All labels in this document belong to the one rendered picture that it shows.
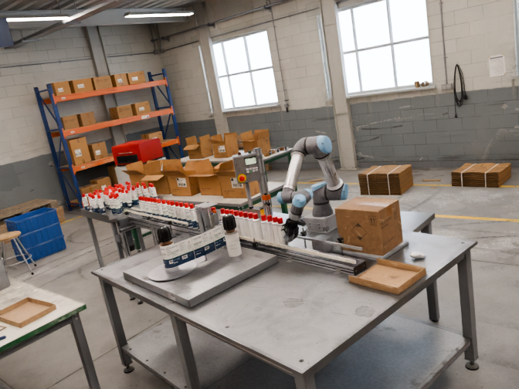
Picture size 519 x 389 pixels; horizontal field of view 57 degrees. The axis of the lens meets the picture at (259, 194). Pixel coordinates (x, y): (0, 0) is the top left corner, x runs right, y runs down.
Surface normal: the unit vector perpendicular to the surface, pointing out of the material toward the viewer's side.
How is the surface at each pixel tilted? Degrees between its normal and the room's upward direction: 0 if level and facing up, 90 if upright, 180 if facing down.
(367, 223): 90
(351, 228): 90
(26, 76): 90
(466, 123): 90
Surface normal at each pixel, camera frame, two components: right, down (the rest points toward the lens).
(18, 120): 0.75, 0.03
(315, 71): -0.64, 0.29
